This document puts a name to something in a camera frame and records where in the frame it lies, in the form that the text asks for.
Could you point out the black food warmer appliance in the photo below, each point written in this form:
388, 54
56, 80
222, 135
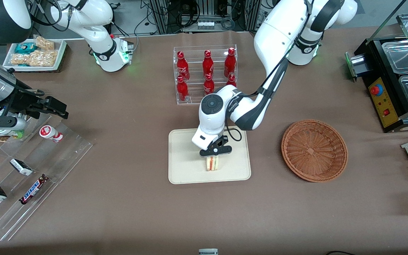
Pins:
391, 88

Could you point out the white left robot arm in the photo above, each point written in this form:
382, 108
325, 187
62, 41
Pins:
278, 46

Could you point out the brown round wicker basket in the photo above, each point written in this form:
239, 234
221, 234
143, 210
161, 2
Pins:
313, 150

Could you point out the red emergency stop button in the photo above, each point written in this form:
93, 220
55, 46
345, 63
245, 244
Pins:
375, 90

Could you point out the triangle sandwich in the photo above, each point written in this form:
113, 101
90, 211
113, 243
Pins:
212, 164

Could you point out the large clear peanut bag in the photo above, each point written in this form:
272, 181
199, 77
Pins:
35, 58

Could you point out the grey device at table edge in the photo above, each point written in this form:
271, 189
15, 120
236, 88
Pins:
208, 251

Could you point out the clear acrylic bottle rack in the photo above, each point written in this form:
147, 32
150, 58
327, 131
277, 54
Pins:
195, 74

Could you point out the cream rectangular plastic tray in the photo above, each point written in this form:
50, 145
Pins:
186, 166

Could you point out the red cola bottle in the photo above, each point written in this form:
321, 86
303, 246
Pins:
231, 81
182, 65
208, 85
208, 63
182, 90
230, 63

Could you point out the clear acrylic stepped display rack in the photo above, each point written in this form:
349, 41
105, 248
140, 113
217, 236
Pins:
48, 166

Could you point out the red and white yogurt cup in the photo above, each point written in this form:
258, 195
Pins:
50, 133

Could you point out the white power strip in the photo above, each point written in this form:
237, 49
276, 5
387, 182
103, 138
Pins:
205, 25

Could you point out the white snack tray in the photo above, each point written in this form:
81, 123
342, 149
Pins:
35, 67

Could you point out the Snickers chocolate bar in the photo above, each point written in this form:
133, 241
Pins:
33, 190

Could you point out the small clear peanut bag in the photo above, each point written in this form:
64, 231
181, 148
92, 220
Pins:
44, 43

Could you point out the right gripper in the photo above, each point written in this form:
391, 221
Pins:
22, 101

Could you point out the teal snack packet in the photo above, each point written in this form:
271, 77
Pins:
25, 47

